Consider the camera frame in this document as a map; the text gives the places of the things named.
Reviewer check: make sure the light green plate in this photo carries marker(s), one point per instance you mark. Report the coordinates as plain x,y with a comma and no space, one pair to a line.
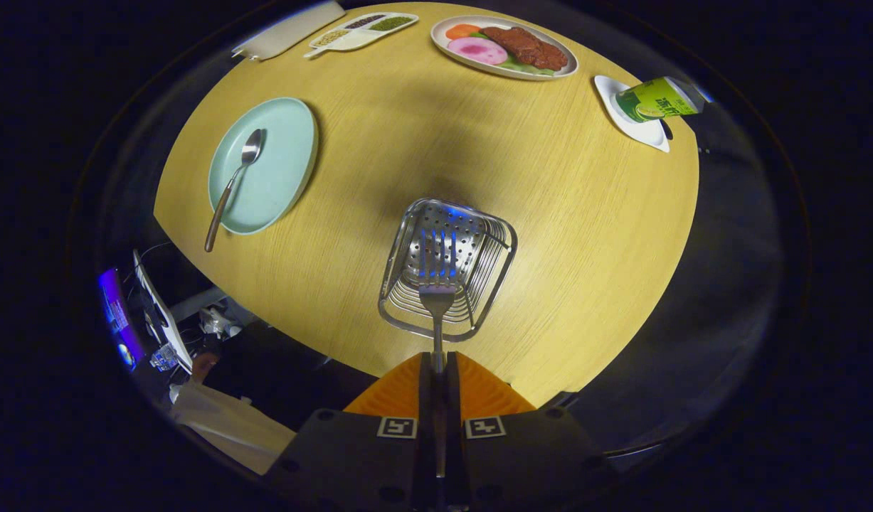
283,163

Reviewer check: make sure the glowing purple screen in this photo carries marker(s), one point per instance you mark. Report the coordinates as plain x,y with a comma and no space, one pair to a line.
117,316

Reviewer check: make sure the white divided tray with beans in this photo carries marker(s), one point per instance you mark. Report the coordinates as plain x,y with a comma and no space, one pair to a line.
361,34

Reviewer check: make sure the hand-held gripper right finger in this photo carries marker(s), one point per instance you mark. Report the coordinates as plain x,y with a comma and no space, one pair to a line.
454,427

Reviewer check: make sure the white plastic bag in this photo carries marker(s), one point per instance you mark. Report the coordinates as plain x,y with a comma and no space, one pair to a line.
230,423

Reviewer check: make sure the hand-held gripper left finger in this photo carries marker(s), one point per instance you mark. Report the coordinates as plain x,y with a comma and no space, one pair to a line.
425,427

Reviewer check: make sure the white plate with food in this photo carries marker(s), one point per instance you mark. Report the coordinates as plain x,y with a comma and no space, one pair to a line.
507,50

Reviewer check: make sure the white toaster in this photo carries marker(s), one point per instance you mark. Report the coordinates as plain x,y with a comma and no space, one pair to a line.
294,30

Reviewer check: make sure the metal fork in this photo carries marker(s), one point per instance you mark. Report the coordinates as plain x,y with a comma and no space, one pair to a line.
437,299

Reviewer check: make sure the green label bottle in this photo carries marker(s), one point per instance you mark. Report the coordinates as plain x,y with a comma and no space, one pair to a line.
653,101

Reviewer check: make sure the white saucer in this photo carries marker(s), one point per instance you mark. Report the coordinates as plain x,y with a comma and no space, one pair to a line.
644,133

